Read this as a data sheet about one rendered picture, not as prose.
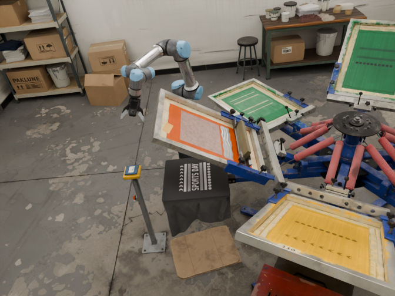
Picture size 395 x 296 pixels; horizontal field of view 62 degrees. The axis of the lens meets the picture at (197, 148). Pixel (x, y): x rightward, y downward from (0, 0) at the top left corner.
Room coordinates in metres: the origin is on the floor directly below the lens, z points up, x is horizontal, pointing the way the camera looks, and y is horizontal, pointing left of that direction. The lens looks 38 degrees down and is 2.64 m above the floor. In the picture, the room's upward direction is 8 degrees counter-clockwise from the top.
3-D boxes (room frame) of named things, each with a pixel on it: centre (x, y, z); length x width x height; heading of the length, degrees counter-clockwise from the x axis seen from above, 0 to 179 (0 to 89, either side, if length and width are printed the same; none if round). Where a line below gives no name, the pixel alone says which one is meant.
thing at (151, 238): (1.95, 0.54, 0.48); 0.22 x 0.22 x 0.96; 86
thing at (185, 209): (1.59, 0.05, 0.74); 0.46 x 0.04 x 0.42; 86
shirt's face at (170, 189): (1.79, 0.04, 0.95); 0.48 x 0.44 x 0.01; 86
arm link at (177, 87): (2.41, 0.08, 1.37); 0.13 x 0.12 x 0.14; 56
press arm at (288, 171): (1.76, -0.45, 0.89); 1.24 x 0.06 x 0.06; 86
